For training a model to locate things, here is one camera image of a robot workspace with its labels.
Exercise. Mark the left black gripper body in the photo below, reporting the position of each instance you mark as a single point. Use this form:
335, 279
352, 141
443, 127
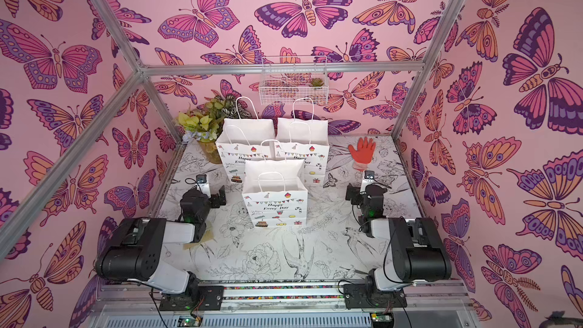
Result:
215, 203

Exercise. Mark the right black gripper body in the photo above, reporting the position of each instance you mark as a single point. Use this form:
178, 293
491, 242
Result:
354, 193

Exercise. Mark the white paper gift bag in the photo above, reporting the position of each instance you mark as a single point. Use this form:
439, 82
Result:
274, 193

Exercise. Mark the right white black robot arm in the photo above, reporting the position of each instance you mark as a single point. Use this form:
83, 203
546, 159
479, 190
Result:
414, 251

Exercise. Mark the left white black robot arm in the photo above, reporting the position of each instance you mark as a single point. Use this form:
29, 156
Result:
134, 252

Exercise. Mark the back left white paper bag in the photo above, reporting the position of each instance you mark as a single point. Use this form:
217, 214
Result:
242, 140

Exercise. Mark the back right white paper bag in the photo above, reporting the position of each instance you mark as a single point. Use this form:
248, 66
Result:
306, 140

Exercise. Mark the red rubber glove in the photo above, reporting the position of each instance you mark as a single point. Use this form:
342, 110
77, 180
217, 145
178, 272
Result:
362, 153

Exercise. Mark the potted green leafy plant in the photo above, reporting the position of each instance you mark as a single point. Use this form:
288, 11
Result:
204, 126

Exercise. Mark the small plant in basket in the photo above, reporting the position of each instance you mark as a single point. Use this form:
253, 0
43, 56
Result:
317, 82

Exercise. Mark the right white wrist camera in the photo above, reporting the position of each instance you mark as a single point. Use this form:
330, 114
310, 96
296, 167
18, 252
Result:
367, 179

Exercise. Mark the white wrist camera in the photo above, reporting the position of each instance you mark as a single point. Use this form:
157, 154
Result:
203, 184
367, 179

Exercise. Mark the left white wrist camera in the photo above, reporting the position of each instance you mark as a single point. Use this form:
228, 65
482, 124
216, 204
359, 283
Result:
203, 184

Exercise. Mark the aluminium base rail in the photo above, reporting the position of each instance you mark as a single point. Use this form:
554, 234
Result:
290, 304

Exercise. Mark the white wire wall basket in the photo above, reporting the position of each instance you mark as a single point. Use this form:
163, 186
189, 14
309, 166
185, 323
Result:
285, 79

